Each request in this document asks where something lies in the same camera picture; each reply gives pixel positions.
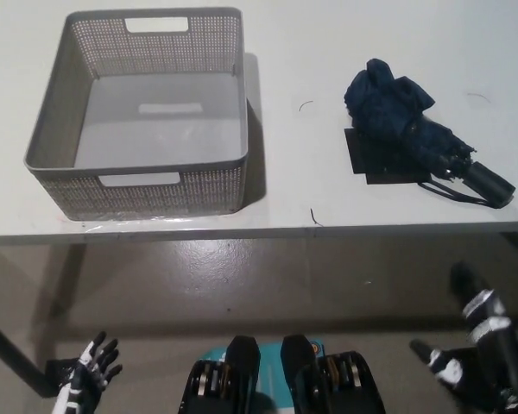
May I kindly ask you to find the black teal robot body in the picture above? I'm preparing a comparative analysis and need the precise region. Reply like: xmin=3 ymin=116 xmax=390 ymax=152
xmin=179 ymin=334 xmax=388 ymax=414

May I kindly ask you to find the black floor tape marker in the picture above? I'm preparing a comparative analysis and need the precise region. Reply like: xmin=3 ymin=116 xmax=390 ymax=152
xmin=44 ymin=356 xmax=81 ymax=387

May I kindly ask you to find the grey perforated plastic basket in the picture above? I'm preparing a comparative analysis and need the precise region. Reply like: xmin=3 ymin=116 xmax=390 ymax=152
xmin=23 ymin=5 xmax=250 ymax=222

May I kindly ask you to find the navy umbrella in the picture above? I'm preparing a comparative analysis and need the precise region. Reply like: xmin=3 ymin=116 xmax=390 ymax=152
xmin=343 ymin=57 xmax=517 ymax=210

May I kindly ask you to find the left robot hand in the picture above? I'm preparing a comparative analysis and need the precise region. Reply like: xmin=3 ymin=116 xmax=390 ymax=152
xmin=51 ymin=330 xmax=124 ymax=414

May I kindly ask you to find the dark metal table leg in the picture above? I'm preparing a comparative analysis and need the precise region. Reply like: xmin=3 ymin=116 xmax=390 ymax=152
xmin=0 ymin=310 xmax=55 ymax=398

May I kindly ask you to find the black tape square patch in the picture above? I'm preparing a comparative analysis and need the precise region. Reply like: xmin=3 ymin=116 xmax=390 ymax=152
xmin=344 ymin=127 xmax=433 ymax=188

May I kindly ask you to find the clear tape strip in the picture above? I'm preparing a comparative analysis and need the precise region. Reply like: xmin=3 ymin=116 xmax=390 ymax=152
xmin=73 ymin=215 xmax=202 ymax=233

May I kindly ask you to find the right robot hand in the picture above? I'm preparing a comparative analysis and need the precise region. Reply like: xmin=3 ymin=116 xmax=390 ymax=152
xmin=408 ymin=261 xmax=518 ymax=414

